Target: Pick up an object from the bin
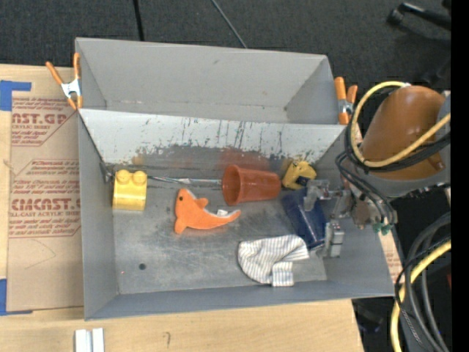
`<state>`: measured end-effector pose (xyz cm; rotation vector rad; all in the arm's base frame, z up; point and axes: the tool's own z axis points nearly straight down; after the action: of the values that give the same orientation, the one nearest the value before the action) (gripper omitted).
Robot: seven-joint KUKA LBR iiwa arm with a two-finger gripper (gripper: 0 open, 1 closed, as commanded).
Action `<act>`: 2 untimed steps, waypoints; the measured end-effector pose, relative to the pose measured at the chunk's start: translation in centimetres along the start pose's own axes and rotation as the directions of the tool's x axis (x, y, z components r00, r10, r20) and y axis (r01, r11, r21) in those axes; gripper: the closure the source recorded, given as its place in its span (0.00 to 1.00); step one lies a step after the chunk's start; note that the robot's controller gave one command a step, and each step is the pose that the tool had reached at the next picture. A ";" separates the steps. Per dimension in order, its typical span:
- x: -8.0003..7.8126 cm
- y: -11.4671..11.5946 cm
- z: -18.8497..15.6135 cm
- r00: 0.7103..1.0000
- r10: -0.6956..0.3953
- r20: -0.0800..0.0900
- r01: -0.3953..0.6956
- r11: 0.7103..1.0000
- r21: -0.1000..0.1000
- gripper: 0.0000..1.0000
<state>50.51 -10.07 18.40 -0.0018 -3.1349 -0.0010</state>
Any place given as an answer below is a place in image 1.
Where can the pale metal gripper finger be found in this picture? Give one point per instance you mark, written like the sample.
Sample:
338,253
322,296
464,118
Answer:
318,189
334,238

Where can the yellow and blue toy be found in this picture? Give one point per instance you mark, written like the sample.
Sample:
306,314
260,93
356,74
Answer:
295,174

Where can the dark blue box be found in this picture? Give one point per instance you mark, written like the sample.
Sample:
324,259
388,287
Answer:
306,218

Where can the orange plastic cup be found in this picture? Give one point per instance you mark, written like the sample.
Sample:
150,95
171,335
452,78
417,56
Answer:
253,187

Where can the white striped cloth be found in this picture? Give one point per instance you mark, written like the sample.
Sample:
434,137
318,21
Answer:
264,257

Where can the orange toy fish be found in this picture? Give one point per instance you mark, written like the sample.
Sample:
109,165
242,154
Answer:
192,213

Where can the thin silver rod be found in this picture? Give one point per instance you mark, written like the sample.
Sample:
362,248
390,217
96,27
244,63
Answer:
183,180

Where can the grey metal bin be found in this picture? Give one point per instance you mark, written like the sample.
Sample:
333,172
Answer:
190,262

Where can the yellow toy building block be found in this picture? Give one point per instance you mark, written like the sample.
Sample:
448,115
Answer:
129,193

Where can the brown cardboard board red print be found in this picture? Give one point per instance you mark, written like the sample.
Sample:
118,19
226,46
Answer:
44,240

